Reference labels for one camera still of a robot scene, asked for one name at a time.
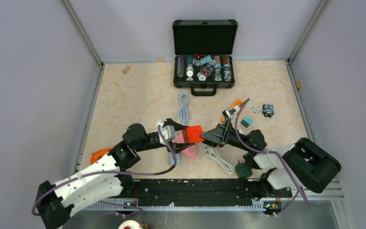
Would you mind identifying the small white round disc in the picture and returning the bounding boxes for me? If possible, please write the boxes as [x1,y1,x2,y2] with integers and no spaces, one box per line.
[252,106,260,114]

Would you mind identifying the dark green cube socket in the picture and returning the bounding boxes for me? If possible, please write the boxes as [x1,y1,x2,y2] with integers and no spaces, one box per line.
[235,161,253,179]

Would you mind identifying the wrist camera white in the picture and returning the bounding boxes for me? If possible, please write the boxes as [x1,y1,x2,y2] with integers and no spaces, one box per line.
[222,105,241,119]
[156,121,177,145]

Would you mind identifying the black open carrying case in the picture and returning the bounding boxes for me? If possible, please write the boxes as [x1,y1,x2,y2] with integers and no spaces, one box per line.
[172,19,238,96]

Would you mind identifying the teal small cube adapter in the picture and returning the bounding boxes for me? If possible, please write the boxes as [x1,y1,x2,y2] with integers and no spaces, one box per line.
[241,116,253,128]

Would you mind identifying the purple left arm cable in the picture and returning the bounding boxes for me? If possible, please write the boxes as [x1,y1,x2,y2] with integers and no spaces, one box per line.
[31,125,179,217]

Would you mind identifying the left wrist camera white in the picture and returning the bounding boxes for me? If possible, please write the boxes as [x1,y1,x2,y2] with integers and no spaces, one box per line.
[156,121,177,145]

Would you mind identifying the light blue coiled cable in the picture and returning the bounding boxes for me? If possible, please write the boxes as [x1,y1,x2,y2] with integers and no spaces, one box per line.
[172,93,190,125]

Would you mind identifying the wooden block left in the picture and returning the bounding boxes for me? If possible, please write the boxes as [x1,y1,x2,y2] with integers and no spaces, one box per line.
[122,65,131,74]

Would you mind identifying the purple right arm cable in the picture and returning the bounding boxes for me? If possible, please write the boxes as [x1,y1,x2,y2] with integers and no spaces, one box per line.
[234,98,312,216]

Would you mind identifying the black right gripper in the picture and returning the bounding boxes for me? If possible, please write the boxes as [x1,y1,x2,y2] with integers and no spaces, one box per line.
[197,117,252,152]

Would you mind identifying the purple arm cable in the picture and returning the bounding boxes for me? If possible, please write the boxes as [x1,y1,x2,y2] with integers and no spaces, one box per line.
[234,98,312,216]
[31,125,179,217]

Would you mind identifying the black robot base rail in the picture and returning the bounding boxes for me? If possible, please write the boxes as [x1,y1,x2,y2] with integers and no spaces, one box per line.
[118,179,293,207]

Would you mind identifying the pink triangular power strip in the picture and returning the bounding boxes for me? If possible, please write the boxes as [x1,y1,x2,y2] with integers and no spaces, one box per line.
[172,133,197,160]

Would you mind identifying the orange tape roll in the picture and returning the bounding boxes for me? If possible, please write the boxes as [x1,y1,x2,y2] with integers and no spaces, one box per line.
[90,148,112,164]

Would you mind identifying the red cube socket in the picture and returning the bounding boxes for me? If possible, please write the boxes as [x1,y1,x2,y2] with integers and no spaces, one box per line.
[182,125,204,144]

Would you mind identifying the wooden block right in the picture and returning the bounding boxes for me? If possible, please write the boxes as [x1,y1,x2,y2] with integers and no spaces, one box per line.
[294,80,302,90]

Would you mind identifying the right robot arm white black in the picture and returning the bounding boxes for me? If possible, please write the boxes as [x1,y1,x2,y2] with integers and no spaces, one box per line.
[201,122,342,197]

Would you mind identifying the red white emergency button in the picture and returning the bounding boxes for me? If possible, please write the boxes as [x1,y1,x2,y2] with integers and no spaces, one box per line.
[118,220,151,229]

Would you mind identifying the light blue power strip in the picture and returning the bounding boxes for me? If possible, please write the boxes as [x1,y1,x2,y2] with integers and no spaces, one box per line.
[168,152,181,166]

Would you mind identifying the blue owl figure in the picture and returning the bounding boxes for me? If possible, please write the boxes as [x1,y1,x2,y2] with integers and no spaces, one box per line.
[262,104,275,117]

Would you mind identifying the white coiled power cable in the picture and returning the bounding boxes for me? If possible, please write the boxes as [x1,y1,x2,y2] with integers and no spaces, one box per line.
[203,145,236,174]

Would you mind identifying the orange power strip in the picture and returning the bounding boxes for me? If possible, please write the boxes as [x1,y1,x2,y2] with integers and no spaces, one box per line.
[221,99,243,123]

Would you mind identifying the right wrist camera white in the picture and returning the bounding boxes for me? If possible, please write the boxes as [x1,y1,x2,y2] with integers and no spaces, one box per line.
[222,105,241,119]

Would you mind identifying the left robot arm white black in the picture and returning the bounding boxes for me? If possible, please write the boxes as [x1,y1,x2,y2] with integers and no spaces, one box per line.
[31,118,191,229]

